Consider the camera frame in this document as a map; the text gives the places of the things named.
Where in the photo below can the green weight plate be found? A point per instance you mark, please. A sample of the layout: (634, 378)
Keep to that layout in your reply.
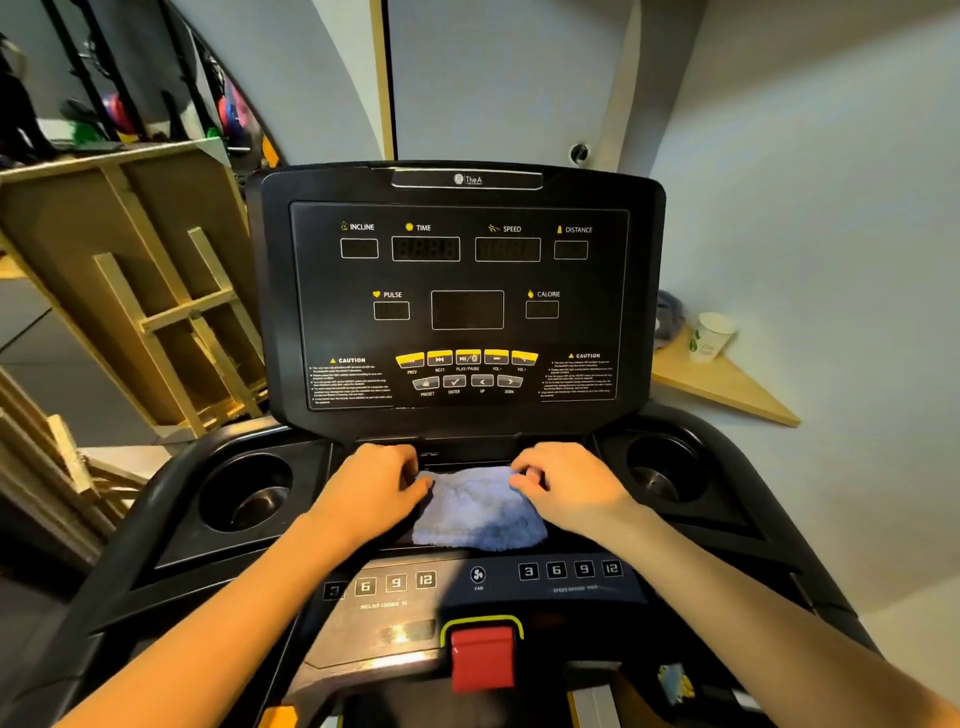
(86, 131)

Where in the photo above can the red weight plate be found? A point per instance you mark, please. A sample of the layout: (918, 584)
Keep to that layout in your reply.
(116, 114)

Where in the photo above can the blue cleaning cloth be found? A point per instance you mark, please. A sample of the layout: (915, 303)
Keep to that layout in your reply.
(472, 510)

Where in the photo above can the wooden easel frame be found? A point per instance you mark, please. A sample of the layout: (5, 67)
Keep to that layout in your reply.
(45, 465)

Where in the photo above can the grey treadmill control panel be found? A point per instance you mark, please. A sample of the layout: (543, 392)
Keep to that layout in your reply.
(480, 592)

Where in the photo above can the yellow weight plate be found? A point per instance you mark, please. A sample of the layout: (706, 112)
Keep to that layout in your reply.
(270, 154)

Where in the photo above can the person's left hand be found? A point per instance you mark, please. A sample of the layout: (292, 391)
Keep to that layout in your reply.
(367, 495)

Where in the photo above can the round metal cabinet lock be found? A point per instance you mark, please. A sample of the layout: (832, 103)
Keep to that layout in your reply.
(579, 154)

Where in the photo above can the person's left forearm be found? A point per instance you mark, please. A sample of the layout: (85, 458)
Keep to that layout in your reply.
(210, 637)

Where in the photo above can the red safety key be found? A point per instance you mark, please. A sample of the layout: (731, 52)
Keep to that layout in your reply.
(484, 658)

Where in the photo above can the black squat rack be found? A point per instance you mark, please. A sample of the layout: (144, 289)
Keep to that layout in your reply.
(97, 75)

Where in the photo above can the white paper cup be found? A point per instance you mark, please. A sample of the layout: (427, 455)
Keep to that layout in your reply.
(709, 337)

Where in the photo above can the person's right forearm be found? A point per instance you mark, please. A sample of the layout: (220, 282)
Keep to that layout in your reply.
(772, 637)

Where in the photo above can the wooden corner shelf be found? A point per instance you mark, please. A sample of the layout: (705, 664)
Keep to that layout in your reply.
(720, 386)

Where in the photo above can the grey crumpled cloth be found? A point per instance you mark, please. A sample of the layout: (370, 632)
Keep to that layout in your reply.
(667, 319)

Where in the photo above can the person's right hand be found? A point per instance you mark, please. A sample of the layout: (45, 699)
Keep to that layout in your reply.
(574, 487)

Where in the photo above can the wooden wall shelf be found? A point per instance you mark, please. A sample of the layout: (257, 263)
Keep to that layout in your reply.
(382, 75)

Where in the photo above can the white cabinet door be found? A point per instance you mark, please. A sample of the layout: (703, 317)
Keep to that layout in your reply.
(510, 75)

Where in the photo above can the large wooden easel board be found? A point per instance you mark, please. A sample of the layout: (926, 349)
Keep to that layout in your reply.
(75, 225)

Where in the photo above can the blue weight plate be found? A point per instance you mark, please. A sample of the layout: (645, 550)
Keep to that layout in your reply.
(232, 112)

